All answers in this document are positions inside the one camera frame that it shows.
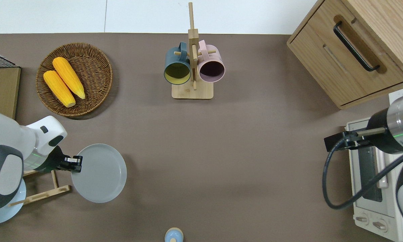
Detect small blue cup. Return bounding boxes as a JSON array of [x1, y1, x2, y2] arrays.
[[164, 227, 184, 242]]

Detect light blue plate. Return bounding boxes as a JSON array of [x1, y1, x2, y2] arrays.
[[0, 178, 27, 226]]

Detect pink mug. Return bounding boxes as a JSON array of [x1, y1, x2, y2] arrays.
[[197, 40, 226, 83]]

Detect low wooden plate rack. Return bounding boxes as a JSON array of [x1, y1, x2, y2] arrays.
[[9, 169, 71, 206]]

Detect brown table mat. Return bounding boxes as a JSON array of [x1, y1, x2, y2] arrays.
[[0, 33, 398, 242]]

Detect yellow corn cob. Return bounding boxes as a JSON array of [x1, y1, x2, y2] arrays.
[[43, 70, 76, 108], [52, 57, 86, 100]]

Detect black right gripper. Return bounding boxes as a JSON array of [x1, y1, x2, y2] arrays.
[[324, 130, 370, 152]]

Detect wooden board basket lid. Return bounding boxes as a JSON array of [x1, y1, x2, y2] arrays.
[[0, 67, 21, 120]]

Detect black cabinet handle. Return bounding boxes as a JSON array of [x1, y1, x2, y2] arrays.
[[333, 21, 380, 72]]

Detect dark teal mug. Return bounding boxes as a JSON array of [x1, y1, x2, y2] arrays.
[[164, 42, 191, 85]]

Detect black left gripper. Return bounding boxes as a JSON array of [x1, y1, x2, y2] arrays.
[[40, 146, 83, 173]]

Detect wooden drawer cabinet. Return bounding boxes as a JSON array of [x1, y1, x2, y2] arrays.
[[286, 0, 403, 110]]

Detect white toaster oven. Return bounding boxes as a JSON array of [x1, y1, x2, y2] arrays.
[[345, 90, 403, 242]]

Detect gray plate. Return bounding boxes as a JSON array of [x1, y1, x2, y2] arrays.
[[71, 144, 128, 204]]

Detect wooden mug tree stand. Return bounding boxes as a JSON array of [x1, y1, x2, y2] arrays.
[[172, 2, 217, 100]]

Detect round wicker basket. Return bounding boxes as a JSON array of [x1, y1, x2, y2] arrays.
[[36, 42, 113, 117]]

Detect thick black cable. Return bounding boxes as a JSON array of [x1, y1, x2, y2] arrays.
[[322, 136, 403, 211]]

